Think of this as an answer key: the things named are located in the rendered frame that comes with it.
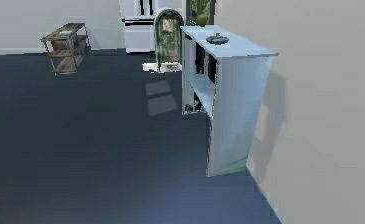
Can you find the white shelf cabinet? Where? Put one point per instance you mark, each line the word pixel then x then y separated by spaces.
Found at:
pixel 238 100

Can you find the green arched chair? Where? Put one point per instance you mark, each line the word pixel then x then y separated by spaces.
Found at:
pixel 169 40

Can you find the dark round dish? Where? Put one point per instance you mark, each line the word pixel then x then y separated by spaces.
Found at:
pixel 217 39

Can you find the white fridge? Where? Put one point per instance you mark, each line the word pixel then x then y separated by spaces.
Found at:
pixel 138 33

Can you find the window with green view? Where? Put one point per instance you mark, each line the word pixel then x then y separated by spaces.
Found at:
pixel 200 8

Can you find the brown wooden shelf rack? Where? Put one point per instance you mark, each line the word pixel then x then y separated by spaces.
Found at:
pixel 68 46

